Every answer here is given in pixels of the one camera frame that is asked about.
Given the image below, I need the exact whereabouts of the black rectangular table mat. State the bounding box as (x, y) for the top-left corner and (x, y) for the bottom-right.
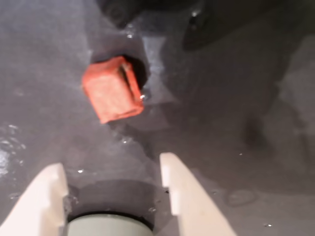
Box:
(0, 0), (315, 236)

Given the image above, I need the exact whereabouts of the red cube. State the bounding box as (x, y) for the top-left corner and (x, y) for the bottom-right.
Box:
(81, 56), (145, 124)

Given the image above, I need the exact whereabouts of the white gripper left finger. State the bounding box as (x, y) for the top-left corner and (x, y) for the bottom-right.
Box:
(0, 163), (70, 236)

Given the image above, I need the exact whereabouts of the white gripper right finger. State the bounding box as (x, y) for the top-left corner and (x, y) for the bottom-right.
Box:
(159, 151), (237, 236)

